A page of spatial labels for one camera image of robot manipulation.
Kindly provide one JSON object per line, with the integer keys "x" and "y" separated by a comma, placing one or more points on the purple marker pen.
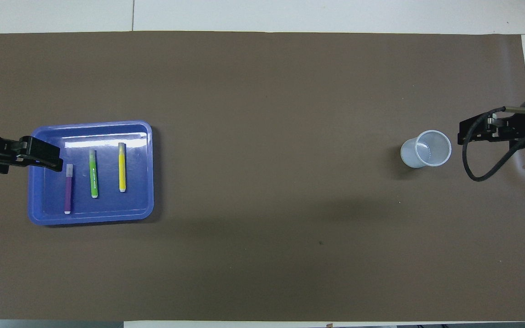
{"x": 68, "y": 191}

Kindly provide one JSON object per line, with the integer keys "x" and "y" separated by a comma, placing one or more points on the clear plastic cup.
{"x": 419, "y": 155}

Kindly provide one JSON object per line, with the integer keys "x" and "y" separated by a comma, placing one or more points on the green marker pen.
{"x": 93, "y": 175}

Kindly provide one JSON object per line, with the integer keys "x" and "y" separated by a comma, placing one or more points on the yellow marker pen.
{"x": 122, "y": 168}

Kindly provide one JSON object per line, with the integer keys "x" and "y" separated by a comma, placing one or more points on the brown table mat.
{"x": 262, "y": 114}

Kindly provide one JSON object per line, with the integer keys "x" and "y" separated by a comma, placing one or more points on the blue plastic tray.
{"x": 107, "y": 207}

